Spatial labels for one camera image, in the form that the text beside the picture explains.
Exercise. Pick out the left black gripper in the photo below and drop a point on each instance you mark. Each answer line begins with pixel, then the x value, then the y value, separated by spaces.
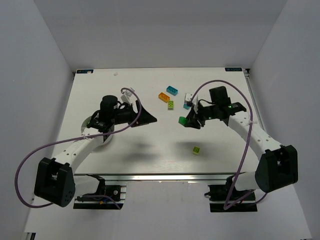
pixel 136 116

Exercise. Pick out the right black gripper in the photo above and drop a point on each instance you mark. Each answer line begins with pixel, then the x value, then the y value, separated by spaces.
pixel 197 117

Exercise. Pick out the green lego brick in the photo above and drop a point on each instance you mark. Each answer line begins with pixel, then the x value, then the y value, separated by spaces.
pixel 182 120

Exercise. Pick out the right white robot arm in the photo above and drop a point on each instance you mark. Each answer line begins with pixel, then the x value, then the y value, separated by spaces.
pixel 278 164

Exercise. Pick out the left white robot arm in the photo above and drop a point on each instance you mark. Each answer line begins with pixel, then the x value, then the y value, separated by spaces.
pixel 55 181

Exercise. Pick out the small blue lego brick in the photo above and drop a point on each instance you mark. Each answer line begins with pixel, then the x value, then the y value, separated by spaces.
pixel 186 106

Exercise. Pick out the lime lego brick lower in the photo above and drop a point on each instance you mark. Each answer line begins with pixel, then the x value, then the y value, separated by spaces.
pixel 196 150

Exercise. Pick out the orange long lego brick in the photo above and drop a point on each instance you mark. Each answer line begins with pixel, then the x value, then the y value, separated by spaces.
pixel 165 98

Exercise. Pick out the lime long lego brick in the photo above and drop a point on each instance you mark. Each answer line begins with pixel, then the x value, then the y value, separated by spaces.
pixel 170 105

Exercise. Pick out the blue long lego brick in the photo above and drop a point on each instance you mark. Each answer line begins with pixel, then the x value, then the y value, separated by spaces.
pixel 171 90

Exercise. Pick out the white divided round container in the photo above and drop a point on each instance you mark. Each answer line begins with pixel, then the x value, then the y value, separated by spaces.
pixel 96 128

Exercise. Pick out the right blue corner label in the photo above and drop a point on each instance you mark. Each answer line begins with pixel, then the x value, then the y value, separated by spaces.
pixel 233 69

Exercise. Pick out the blue corner label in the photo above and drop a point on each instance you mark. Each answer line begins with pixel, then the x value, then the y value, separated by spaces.
pixel 233 69
pixel 84 71

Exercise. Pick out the left blue corner label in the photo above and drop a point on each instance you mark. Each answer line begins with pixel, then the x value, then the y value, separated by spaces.
pixel 84 71

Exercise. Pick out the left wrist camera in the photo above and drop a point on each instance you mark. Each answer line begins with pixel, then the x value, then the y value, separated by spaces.
pixel 126 95

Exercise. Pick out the aluminium front rail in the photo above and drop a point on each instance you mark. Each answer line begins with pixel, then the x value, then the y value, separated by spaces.
pixel 152 178

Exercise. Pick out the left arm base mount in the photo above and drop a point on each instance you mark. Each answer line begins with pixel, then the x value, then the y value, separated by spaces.
pixel 112 197

